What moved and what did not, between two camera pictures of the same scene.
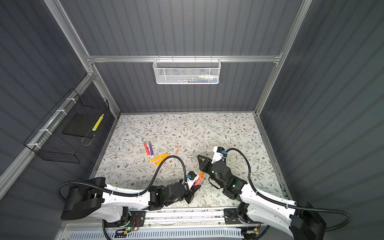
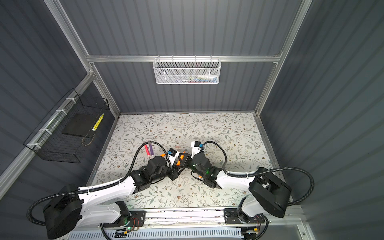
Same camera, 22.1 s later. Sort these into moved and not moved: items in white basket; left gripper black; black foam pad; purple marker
Moved: left gripper black
Not moved: items in white basket; black foam pad; purple marker
